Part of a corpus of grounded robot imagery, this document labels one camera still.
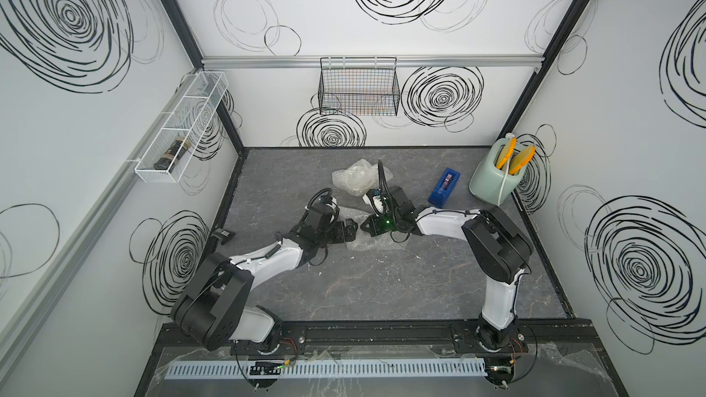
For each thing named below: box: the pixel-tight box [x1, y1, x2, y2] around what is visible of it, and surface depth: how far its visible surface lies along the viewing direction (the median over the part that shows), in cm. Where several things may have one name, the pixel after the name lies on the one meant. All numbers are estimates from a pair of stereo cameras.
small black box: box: [212, 227, 236, 246], surface depth 93 cm
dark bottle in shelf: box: [153, 136, 192, 173], surface depth 68 cm
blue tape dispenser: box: [427, 167, 462, 209], surface depth 104 cm
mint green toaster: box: [468, 136, 536, 205], surface depth 94 cm
